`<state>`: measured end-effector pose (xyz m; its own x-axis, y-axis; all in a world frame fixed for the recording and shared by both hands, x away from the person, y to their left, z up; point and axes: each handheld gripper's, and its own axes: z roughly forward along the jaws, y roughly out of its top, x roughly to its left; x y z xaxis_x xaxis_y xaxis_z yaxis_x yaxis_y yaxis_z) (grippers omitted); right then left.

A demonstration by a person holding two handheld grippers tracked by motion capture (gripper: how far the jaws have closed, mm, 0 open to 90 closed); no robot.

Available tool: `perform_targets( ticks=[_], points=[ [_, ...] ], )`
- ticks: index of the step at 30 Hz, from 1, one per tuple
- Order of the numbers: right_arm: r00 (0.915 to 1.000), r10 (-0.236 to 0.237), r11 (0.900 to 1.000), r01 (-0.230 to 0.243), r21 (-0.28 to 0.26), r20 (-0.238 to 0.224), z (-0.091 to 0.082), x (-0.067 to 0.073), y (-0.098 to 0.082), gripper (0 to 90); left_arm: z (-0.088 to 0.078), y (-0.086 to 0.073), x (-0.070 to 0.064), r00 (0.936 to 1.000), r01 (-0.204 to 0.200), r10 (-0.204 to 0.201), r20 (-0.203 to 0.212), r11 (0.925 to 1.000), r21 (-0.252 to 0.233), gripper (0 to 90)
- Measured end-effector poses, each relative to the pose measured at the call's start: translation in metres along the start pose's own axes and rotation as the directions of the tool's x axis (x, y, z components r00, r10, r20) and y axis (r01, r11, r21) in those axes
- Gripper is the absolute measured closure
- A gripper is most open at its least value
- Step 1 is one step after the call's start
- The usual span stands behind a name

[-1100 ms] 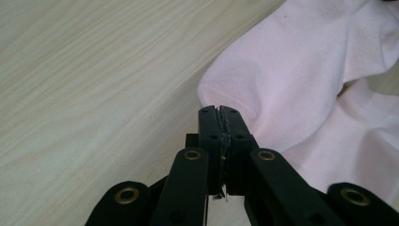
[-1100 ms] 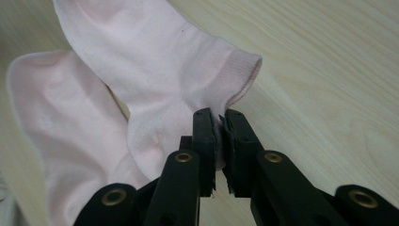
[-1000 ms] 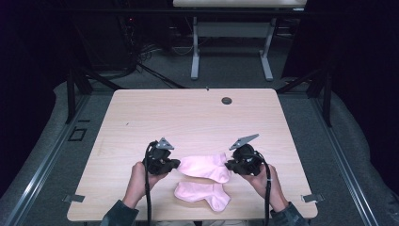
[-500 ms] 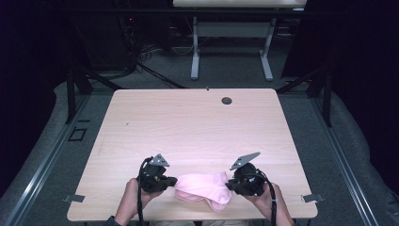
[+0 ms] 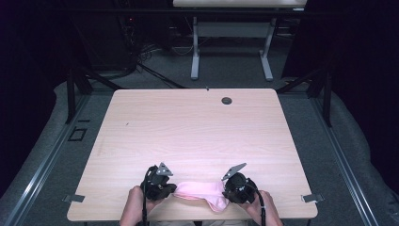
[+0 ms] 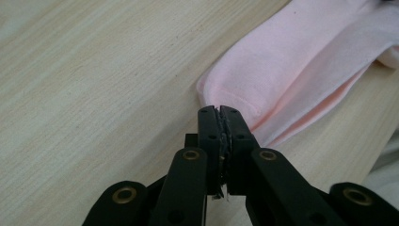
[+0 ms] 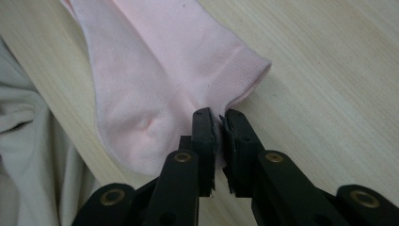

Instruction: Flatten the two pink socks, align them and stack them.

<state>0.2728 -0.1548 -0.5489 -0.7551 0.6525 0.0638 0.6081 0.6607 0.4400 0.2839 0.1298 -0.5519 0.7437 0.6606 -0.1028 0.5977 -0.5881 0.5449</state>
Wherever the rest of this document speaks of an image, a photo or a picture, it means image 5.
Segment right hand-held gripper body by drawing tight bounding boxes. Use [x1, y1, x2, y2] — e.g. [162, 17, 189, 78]
[221, 162, 259, 204]

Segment white floor cable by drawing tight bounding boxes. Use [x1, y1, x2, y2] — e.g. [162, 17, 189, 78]
[170, 37, 212, 57]

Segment black curtain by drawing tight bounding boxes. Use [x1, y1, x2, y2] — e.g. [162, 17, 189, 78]
[0, 0, 76, 199]
[281, 0, 399, 196]

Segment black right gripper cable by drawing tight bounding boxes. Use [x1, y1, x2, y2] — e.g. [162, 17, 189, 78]
[246, 178, 267, 226]

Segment white desk with metal legs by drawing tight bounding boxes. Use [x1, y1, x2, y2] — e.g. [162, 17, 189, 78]
[172, 0, 309, 82]

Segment black horizontal frame bar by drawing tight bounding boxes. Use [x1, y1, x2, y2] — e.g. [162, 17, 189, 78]
[60, 8, 399, 17]

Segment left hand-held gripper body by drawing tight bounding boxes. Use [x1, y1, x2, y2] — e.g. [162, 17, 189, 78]
[139, 162, 172, 202]

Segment person's left hand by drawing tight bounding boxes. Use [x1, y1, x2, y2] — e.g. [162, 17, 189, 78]
[124, 185, 158, 216]

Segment grey metal floor rail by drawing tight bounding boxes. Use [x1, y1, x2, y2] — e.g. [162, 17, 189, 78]
[309, 96, 381, 226]
[0, 93, 92, 226]

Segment grey metal table bracket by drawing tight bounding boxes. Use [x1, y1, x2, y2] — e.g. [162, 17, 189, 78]
[61, 194, 86, 203]
[301, 193, 326, 203]

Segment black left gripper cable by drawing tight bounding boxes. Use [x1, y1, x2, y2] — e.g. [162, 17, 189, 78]
[141, 165, 158, 226]

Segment black floor cable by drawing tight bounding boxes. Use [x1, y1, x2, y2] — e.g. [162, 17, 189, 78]
[136, 61, 190, 89]

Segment pink cloth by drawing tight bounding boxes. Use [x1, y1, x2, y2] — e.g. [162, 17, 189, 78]
[172, 181, 231, 213]

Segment person's right hand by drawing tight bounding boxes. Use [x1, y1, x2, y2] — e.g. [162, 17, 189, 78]
[239, 189, 279, 220]

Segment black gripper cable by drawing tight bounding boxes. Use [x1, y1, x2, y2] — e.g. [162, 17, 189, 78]
[246, 178, 267, 226]
[141, 165, 158, 226]

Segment black metal stand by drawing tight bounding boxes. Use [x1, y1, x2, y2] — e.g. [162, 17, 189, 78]
[276, 60, 334, 128]
[65, 64, 124, 125]

